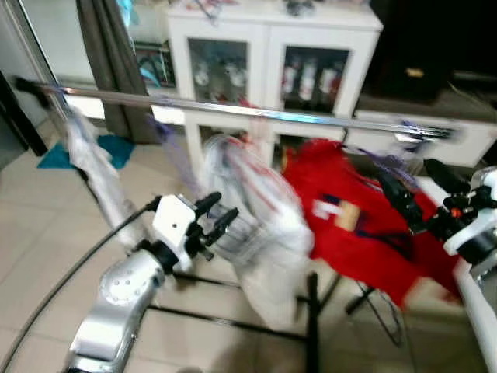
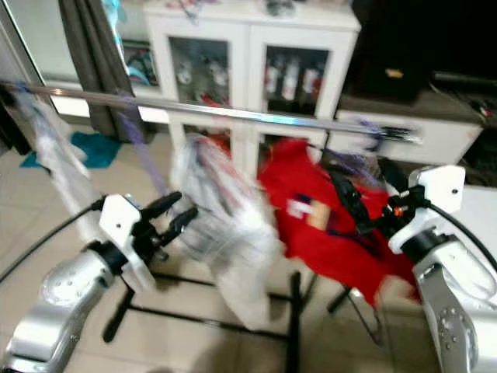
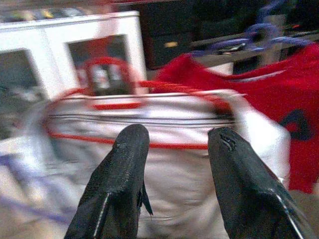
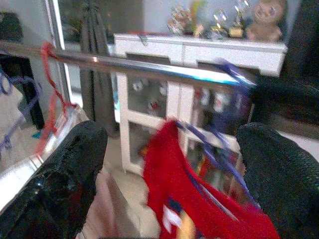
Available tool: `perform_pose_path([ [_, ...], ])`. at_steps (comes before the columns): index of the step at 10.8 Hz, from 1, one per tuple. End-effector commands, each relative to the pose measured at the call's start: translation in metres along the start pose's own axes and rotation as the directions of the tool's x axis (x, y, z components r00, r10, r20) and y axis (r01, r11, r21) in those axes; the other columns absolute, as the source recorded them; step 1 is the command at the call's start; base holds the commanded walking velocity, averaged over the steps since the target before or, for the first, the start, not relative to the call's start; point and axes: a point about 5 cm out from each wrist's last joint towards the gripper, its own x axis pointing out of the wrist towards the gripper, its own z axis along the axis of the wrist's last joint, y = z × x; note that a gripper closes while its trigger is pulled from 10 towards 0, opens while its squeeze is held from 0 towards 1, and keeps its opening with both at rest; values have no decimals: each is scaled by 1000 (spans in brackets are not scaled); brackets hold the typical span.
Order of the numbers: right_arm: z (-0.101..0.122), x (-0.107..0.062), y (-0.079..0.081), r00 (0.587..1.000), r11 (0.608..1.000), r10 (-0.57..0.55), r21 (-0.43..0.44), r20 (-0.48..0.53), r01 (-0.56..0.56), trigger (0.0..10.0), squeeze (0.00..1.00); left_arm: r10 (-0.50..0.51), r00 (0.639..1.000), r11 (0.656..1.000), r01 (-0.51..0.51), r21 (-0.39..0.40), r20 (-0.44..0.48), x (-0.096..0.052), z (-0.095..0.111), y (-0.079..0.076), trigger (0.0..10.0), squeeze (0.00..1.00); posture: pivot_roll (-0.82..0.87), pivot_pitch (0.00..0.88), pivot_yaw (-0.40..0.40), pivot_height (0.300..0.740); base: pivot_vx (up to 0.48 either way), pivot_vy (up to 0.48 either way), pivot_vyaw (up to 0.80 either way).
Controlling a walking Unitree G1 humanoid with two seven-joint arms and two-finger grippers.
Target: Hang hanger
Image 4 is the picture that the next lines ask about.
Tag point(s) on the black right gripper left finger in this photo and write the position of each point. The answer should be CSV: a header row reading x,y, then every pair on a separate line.
x,y
62,174

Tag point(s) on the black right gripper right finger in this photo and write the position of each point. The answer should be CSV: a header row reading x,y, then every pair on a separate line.
x,y
286,186

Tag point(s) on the blue plastic hanger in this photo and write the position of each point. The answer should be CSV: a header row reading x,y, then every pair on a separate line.
x,y
39,91
211,153

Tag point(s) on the red printed shirt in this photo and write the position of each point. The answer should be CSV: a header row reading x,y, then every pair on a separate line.
x,y
174,174

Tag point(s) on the red plastic hanger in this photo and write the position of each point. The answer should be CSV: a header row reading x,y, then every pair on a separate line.
x,y
46,65

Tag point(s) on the teal rug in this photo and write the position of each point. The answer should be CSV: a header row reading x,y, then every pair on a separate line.
x,y
39,135

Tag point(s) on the dark grey drape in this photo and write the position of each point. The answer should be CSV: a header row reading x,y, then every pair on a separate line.
x,y
96,87

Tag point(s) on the white display cabinet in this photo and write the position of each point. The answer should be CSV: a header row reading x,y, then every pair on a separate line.
x,y
224,53

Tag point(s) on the gold trophy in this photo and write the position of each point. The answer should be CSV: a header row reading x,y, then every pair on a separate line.
x,y
219,28
236,31

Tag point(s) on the brown stuffed doll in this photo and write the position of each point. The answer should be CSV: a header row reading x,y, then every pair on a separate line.
x,y
266,22

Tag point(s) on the colourful figurine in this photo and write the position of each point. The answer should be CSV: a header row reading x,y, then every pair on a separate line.
x,y
179,20

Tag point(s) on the chrome clothes rail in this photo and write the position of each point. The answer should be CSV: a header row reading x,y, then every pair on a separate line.
x,y
149,68

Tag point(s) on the white window frame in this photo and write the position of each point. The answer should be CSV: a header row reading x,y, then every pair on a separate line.
x,y
56,25

